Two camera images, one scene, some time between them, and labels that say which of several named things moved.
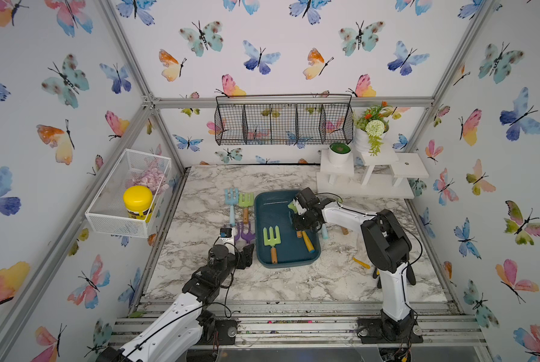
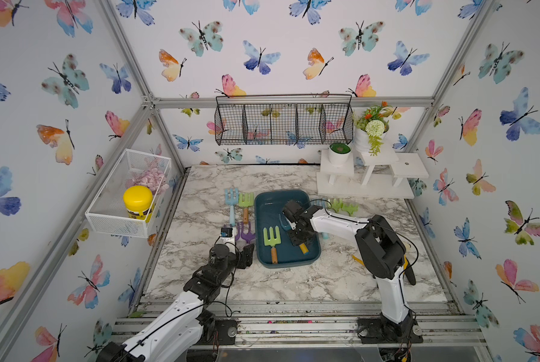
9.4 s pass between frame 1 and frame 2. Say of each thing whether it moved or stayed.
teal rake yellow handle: moved
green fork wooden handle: stayed
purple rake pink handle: stayed
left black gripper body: stayed
